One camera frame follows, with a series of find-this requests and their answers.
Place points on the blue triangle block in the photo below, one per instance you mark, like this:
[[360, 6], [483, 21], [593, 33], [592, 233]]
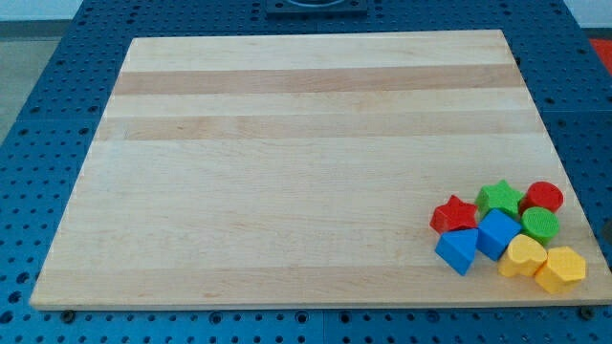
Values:
[[458, 248]]

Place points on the yellow heart block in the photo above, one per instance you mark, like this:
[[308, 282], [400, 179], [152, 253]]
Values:
[[523, 256]]

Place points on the red cylinder block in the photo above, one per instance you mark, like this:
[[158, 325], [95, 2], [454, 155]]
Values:
[[542, 194]]

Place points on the green star block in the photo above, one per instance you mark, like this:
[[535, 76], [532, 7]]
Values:
[[500, 196]]

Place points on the blue cube block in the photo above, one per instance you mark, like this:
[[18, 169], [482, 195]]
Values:
[[495, 232]]

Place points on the yellow hexagon block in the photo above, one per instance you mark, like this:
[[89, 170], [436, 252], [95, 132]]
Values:
[[562, 271]]

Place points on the light wooden board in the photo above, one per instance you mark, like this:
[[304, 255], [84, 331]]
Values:
[[301, 171]]

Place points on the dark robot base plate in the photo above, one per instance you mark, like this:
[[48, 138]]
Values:
[[315, 7]]

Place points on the red star block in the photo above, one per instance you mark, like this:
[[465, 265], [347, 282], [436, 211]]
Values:
[[454, 215]]

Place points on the green cylinder block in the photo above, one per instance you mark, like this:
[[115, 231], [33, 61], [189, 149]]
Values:
[[540, 224]]

